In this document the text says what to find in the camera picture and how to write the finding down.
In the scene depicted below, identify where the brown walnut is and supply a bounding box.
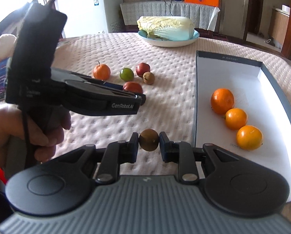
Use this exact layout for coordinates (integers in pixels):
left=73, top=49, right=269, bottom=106
left=142, top=71, right=155, bottom=85
left=139, top=129, right=159, bottom=152

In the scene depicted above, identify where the small orange citrus fruit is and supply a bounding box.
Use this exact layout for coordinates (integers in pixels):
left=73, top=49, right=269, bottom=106
left=225, top=108, right=247, bottom=130

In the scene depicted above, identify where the red ribbed tomato fruit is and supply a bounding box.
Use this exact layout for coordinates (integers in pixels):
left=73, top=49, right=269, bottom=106
left=123, top=81, right=143, bottom=94

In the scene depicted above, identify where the orange mandarin with stem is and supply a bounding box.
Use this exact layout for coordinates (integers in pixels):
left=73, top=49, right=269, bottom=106
left=92, top=61, right=111, bottom=81

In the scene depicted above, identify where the large orange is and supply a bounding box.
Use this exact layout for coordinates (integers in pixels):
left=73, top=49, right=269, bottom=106
left=211, top=88, right=235, bottom=115

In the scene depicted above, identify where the small orange kumquat fruit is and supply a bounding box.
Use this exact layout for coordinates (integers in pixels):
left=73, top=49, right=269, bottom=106
left=236, top=125, right=263, bottom=151

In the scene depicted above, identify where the green tomato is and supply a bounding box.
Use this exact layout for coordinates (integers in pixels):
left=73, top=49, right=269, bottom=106
left=119, top=68, right=134, bottom=82

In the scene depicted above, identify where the dark red apple fruit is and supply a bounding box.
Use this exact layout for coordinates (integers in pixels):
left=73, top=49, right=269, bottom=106
left=135, top=62, right=151, bottom=77

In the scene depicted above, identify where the kitchen counter cabinet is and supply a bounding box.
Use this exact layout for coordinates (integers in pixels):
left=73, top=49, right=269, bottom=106
left=268, top=8, right=289, bottom=49

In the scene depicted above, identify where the person's left hand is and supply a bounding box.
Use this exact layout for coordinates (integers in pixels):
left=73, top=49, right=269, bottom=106
left=0, top=104, right=71, bottom=168

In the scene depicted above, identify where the smartphone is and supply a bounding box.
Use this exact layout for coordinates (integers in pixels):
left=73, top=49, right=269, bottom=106
left=0, top=58, right=9, bottom=102

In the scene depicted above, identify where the grey shallow cardboard box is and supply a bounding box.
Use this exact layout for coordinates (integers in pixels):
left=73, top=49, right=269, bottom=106
left=193, top=51, right=291, bottom=201

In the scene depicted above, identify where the pink quilted table cover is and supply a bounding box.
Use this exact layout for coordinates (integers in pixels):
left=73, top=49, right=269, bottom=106
left=33, top=32, right=291, bottom=220

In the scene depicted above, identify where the white chest freezer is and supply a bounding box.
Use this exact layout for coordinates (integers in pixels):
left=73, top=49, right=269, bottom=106
left=55, top=0, right=124, bottom=38

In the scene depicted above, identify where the light blue ceramic plate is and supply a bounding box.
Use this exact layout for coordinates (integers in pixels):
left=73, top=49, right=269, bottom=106
left=138, top=30, right=200, bottom=48

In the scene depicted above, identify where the napa cabbage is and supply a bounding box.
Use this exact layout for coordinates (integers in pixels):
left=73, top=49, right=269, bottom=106
left=137, top=16, right=195, bottom=41

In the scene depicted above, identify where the tv cabinet with cloth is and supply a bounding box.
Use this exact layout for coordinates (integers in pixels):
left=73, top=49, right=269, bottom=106
left=120, top=0, right=220, bottom=31

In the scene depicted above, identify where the black hanging cable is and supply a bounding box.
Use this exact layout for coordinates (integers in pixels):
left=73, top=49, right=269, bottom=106
left=163, top=0, right=178, bottom=17

